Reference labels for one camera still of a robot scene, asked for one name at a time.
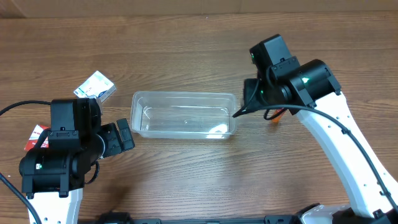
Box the orange bottle white cap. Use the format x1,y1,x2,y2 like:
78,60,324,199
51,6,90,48
270,108,286,123

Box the white medicine box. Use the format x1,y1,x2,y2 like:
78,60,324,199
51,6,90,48
74,70,116,103

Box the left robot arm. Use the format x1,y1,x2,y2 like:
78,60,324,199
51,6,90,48
19,98,135,223

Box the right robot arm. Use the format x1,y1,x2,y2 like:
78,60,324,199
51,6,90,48
238,34,397,223

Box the clear plastic container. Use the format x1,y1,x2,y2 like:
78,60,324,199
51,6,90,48
130,91,237,140

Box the red medicine box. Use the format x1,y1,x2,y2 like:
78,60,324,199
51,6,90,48
24,124,48,151

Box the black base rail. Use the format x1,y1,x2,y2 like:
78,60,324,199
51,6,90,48
77,212,302,224

